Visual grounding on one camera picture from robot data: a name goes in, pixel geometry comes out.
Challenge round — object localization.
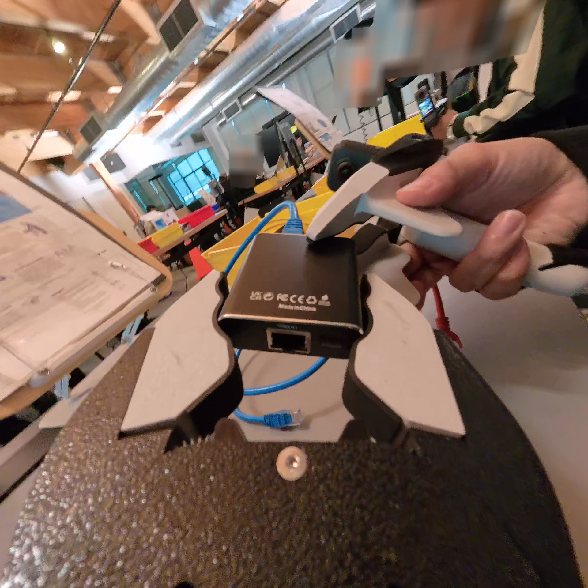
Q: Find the printed instruction sheet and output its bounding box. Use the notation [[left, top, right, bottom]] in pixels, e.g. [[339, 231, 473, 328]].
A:
[[0, 166, 162, 400]]

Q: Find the orange traffic cone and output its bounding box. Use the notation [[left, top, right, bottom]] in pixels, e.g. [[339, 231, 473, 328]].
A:
[[189, 247, 213, 281]]

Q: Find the red storage bin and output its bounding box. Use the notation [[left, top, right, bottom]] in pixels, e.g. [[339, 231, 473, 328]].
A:
[[137, 204, 216, 254]]

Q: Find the blue ethernet cable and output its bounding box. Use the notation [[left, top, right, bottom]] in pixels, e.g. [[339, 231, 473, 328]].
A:
[[224, 200, 330, 431]]

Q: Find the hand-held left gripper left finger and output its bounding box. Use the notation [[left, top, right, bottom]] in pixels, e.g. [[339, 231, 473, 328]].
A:
[[119, 271, 244, 453]]

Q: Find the grey desk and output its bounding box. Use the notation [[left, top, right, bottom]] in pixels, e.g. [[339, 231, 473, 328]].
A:
[[0, 276, 588, 588]]

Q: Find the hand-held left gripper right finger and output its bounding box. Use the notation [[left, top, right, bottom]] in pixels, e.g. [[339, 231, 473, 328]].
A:
[[342, 274, 467, 446]]

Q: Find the silver ventilation duct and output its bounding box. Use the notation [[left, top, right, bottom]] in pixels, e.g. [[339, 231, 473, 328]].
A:
[[76, 0, 382, 161]]

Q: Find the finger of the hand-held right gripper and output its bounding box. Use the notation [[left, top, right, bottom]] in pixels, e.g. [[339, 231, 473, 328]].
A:
[[358, 243, 425, 309], [305, 161, 392, 244]]

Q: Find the black network adapter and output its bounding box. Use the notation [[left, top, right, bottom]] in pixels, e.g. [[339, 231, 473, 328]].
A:
[[217, 232, 366, 360]]

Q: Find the person's right forearm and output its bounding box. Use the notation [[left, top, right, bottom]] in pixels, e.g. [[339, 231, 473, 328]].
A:
[[528, 123, 588, 184]]

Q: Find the red ethernet cable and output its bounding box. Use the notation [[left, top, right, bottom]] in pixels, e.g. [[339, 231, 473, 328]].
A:
[[430, 284, 464, 349]]

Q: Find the person's right hand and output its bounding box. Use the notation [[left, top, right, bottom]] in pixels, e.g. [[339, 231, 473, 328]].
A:
[[395, 136, 588, 301]]

